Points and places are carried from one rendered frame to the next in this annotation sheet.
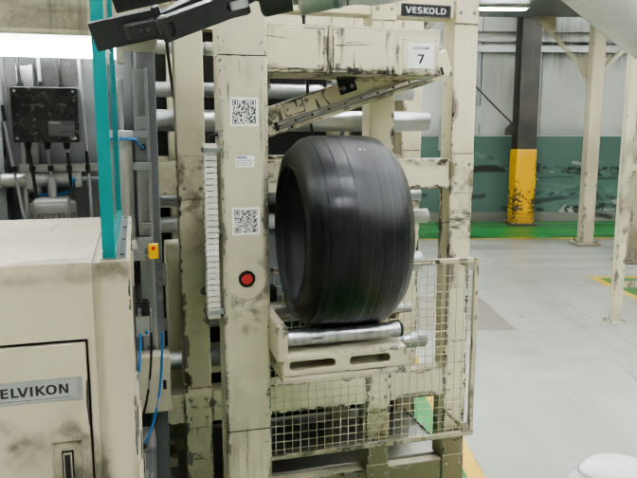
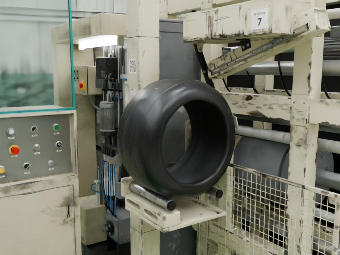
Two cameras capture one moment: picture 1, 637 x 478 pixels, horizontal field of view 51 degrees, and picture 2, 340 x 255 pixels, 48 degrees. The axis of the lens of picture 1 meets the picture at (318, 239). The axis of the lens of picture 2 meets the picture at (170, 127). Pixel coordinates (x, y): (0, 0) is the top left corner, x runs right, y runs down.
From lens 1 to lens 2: 2.16 m
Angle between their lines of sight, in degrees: 70
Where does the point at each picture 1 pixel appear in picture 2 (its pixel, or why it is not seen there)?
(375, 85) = (262, 43)
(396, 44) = (245, 13)
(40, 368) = not seen: outside the picture
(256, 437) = (136, 235)
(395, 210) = (137, 125)
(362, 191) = (132, 112)
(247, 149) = (133, 85)
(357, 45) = (224, 18)
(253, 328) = not seen: hidden behind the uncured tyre
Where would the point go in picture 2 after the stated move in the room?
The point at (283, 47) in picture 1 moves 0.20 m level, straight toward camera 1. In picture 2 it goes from (192, 26) to (156, 25)
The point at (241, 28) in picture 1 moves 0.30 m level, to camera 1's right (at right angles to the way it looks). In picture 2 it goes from (131, 24) to (147, 16)
